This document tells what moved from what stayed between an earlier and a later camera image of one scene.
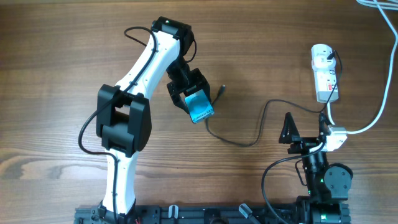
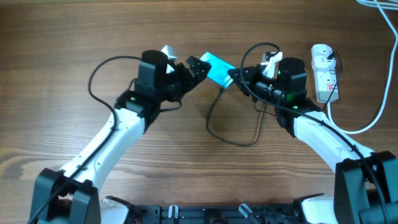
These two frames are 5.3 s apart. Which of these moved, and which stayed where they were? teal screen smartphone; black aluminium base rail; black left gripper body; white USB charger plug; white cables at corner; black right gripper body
Moved: teal screen smartphone; black right gripper body
Stayed: black aluminium base rail; white cables at corner; white USB charger plug; black left gripper body
